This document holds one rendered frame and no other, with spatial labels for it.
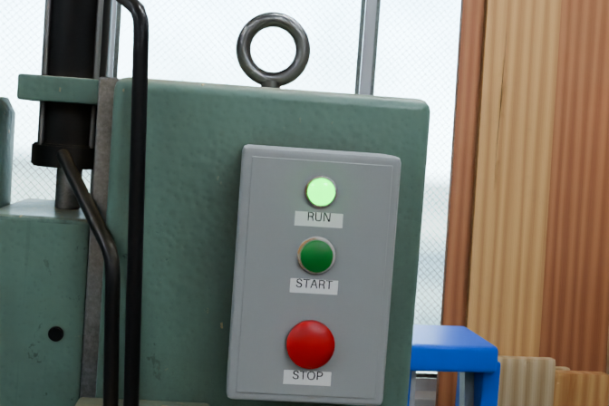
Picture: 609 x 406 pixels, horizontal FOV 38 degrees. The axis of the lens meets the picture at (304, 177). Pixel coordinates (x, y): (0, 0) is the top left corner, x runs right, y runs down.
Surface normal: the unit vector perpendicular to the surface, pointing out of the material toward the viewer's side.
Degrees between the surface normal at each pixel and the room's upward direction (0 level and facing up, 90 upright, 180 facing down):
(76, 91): 90
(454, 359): 90
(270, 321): 90
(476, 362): 90
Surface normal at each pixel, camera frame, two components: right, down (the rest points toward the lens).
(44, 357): 0.07, 0.06
